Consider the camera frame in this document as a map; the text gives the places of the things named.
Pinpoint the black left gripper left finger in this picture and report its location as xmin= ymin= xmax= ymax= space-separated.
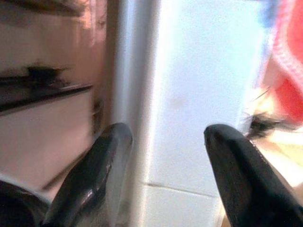
xmin=42 ymin=122 xmax=134 ymax=227

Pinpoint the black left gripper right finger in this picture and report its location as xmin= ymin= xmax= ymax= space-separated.
xmin=204 ymin=124 xmax=303 ymax=227

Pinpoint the white cabinet with dark top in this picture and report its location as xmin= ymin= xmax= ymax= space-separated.
xmin=0 ymin=62 xmax=105 ymax=190

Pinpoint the white appliance side panel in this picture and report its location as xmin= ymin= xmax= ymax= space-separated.
xmin=113 ymin=0 xmax=273 ymax=198

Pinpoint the red knitted cloth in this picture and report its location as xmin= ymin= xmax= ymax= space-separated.
xmin=259 ymin=0 xmax=303 ymax=123

